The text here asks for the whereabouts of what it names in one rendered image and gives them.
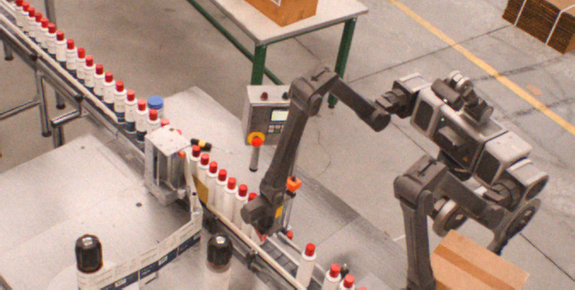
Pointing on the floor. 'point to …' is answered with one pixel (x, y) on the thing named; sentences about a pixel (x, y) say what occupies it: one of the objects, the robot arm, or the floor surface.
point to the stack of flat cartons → (544, 9)
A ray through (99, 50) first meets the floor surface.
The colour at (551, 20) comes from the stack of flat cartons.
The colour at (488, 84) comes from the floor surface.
